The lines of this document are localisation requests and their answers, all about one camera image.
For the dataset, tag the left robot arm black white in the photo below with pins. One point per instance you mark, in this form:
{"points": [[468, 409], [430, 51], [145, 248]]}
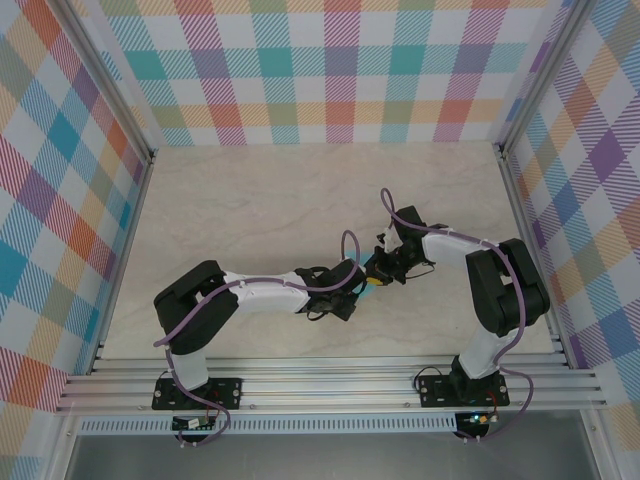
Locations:
{"points": [[195, 310]]}

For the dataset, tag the light blue cloth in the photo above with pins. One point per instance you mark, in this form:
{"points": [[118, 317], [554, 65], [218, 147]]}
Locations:
{"points": [[370, 294]]}

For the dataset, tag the aluminium corner post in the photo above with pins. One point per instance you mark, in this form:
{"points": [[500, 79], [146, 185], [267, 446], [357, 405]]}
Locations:
{"points": [[108, 75], [541, 75]]}

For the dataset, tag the grey metal sheet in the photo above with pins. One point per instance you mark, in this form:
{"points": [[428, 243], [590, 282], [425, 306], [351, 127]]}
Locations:
{"points": [[325, 460]]}

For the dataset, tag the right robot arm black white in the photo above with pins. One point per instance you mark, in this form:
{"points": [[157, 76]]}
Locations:
{"points": [[510, 295]]}

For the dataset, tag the aluminium mounting rail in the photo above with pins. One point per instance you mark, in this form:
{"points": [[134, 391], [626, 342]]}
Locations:
{"points": [[325, 385]]}

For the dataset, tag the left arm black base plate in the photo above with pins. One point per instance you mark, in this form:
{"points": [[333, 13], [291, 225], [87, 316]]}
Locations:
{"points": [[230, 392]]}

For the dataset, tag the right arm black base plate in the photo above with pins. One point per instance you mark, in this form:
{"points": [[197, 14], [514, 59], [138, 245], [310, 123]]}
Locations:
{"points": [[435, 392]]}

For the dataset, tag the aluminium side rail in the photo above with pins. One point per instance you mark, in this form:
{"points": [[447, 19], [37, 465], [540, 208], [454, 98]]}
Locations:
{"points": [[516, 200], [134, 225]]}

